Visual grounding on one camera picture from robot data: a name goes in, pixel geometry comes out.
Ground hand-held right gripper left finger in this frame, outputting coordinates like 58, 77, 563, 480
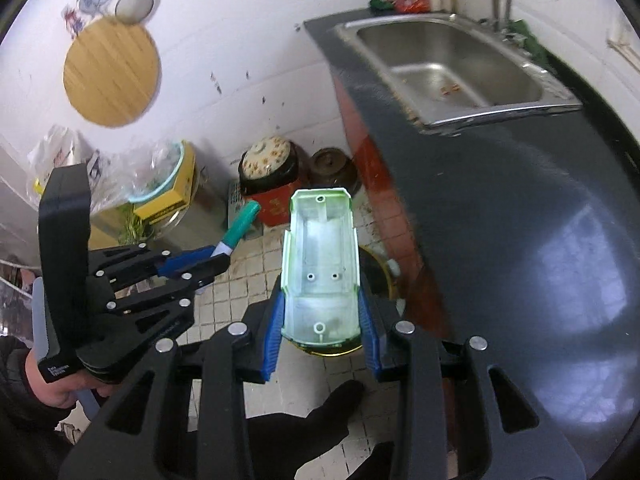
59, 280, 293, 480

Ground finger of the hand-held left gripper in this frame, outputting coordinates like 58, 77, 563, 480
87, 242, 218, 281
105, 254, 232, 323

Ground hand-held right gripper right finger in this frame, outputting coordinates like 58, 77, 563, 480
356, 284, 586, 480

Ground green white marker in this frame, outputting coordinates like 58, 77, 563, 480
197, 200, 262, 295

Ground green white plastic box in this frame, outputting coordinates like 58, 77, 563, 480
280, 187, 362, 346

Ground person's left forearm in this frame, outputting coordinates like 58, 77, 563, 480
0, 335, 76, 480

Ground person's left hand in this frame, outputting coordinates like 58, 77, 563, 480
27, 352, 108, 409

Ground steel bucket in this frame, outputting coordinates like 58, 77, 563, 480
150, 160, 231, 241

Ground green leafy vegetables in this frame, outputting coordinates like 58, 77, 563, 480
117, 202, 153, 246

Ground yellow cardboard box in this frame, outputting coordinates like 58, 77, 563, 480
132, 142, 198, 221

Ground grey grid plate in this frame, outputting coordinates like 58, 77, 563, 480
227, 180, 263, 238

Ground teal rimmed basin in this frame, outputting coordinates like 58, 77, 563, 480
127, 140, 185, 203

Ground red box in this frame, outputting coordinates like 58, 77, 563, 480
245, 180, 311, 228

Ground person's leg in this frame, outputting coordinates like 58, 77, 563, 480
245, 379, 398, 480

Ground clear plastic bag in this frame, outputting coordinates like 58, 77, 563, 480
92, 137, 181, 211

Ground white plastic bag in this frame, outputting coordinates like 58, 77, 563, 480
27, 125, 96, 186

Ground black pot floral lid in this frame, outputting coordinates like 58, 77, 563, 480
237, 136, 308, 196

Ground brown clay pot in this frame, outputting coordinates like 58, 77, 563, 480
307, 146, 360, 193

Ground red counter cabinet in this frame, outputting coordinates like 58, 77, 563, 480
330, 72, 453, 346

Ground round wooden board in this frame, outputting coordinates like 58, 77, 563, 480
62, 16, 162, 127

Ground metal mesh strainer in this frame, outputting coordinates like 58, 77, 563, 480
114, 0, 153, 25

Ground stainless steel sink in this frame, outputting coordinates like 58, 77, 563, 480
335, 12, 583, 136

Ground green cloth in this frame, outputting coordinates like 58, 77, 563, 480
507, 19, 551, 68

